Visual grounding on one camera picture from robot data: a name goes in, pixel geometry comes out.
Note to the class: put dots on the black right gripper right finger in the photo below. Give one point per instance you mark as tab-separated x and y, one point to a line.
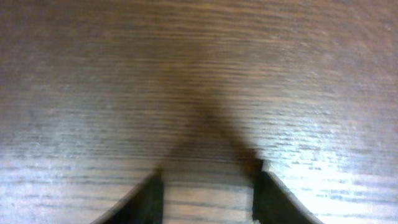
271	205

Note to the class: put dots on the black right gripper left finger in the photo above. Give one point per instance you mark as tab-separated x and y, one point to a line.
142	205

